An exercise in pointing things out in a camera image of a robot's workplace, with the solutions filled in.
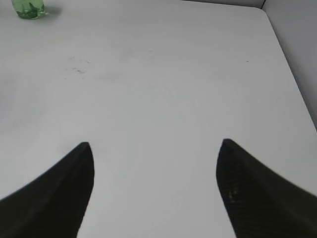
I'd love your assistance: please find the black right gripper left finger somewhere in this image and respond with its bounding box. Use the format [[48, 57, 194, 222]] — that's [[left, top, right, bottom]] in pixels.
[[0, 142, 95, 238]]

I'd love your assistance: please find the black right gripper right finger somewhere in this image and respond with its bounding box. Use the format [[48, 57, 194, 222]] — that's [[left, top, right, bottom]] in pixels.
[[216, 139, 317, 238]]

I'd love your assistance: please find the green plastic soda bottle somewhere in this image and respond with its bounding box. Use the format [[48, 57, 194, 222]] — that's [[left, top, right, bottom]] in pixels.
[[11, 0, 46, 19]]

